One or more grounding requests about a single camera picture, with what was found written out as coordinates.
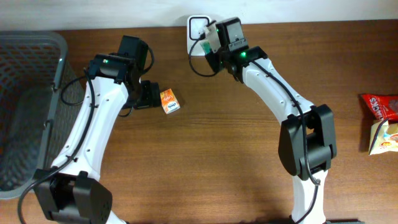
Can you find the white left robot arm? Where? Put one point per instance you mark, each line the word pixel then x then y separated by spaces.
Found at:
pixel 70 191

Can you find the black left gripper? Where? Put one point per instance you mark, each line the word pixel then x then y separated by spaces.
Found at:
pixel 152 94

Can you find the teal tissue pack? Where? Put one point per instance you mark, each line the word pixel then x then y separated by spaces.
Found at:
pixel 206 47

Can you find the beige chips bag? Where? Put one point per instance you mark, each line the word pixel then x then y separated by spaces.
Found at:
pixel 383 137

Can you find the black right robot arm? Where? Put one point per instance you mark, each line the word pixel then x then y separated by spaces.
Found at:
pixel 307 141

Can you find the grey plastic mesh basket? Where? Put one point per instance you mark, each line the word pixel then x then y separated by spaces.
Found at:
pixel 35 122

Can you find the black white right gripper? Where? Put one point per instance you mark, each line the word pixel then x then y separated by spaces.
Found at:
pixel 212 58

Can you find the orange tissue pack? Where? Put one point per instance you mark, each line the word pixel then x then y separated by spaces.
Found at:
pixel 168 101

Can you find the red Hacks snack bag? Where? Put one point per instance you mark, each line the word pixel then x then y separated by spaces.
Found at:
pixel 382 106

